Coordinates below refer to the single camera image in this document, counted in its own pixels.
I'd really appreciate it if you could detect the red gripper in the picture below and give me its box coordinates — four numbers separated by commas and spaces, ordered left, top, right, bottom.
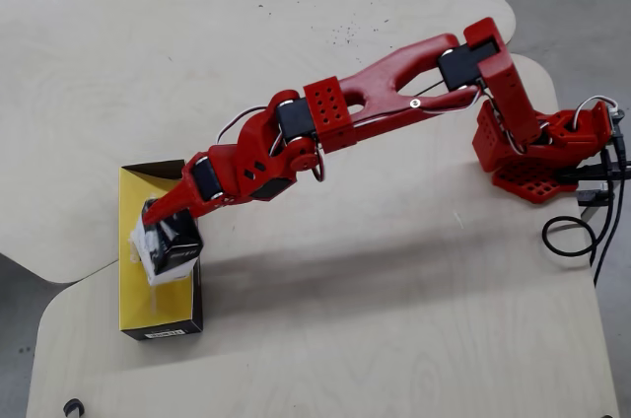
142, 91, 321, 227

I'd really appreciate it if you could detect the small black white box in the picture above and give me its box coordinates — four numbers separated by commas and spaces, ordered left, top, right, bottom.
128, 197, 205, 288

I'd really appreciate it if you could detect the long open black box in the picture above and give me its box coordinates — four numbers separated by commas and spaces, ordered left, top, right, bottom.
117, 158, 205, 342

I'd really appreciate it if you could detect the black table clamp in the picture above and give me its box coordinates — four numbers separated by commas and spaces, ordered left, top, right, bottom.
575, 160, 618, 223

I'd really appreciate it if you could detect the looped black cable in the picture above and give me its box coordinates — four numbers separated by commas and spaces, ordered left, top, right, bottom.
541, 145, 618, 267

